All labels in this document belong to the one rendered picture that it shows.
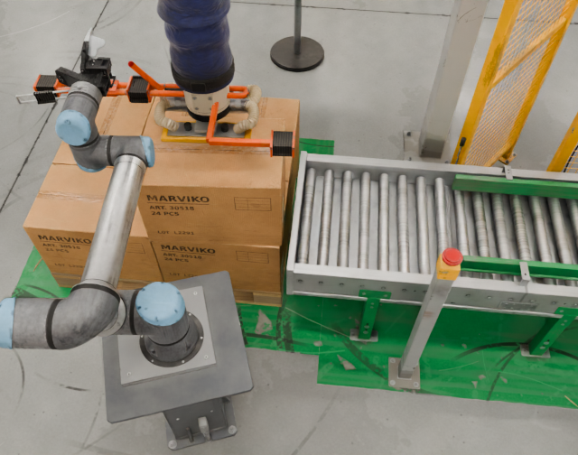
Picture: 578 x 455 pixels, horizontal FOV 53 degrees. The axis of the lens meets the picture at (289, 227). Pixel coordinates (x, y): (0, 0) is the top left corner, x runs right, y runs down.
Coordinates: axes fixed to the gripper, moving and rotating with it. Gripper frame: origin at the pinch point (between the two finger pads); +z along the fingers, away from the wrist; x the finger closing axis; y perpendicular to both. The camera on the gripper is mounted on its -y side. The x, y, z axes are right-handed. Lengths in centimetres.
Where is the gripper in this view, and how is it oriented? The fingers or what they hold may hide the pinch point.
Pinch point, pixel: (96, 48)
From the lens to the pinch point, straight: 195.2
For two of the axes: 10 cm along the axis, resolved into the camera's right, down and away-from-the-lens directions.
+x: 0.0, -5.9, -8.1
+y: 10.0, 0.4, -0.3
